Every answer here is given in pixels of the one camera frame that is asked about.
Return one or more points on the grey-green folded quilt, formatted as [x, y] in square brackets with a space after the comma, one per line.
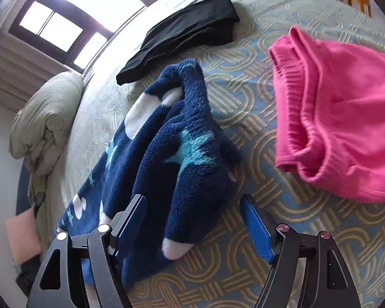
[45, 125]

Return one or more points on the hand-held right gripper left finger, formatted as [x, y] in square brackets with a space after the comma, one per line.
[134, 222]

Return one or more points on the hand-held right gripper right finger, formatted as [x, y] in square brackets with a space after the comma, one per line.
[256, 227]

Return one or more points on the dark blue bed frame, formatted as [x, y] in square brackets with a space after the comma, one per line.
[21, 189]

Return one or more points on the blue patterned bed blanket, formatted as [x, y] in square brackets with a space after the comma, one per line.
[243, 86]

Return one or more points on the blue fleece star-print pants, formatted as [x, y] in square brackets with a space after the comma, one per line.
[179, 173]

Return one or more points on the dark-framed window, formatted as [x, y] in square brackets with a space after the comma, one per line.
[51, 29]

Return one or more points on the pink cushion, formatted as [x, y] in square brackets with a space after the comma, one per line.
[22, 237]

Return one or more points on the pink pants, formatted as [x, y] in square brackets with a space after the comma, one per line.
[340, 118]

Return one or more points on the black pants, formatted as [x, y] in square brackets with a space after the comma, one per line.
[186, 29]

